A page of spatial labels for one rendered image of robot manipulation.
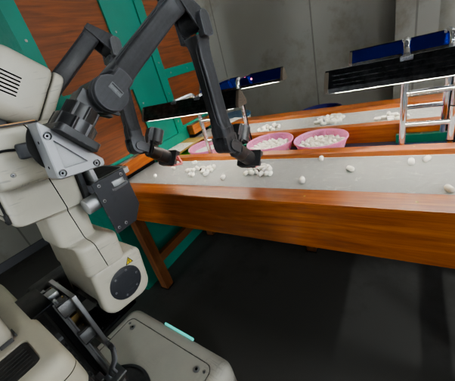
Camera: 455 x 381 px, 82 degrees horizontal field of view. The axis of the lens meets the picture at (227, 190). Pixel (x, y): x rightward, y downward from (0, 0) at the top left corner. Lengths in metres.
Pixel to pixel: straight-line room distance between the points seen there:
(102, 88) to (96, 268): 0.47
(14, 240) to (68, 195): 2.53
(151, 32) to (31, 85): 0.30
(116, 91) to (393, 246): 0.86
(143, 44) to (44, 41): 0.90
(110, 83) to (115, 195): 0.30
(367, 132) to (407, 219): 0.76
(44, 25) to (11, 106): 0.94
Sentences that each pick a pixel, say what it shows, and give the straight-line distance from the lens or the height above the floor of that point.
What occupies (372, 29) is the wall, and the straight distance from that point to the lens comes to 3.24.
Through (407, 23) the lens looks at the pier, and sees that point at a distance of 3.05.
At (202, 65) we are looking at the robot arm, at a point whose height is 1.24.
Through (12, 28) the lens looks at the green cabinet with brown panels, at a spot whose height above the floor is 1.56.
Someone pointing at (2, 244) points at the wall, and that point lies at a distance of 3.30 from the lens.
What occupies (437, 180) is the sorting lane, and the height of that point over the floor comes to 0.74.
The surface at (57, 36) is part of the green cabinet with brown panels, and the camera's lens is 1.65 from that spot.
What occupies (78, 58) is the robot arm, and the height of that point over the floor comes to 1.36.
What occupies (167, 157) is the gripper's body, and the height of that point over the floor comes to 0.93.
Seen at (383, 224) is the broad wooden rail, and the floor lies 0.71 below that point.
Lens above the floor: 1.25
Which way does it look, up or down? 26 degrees down
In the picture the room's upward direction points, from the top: 16 degrees counter-clockwise
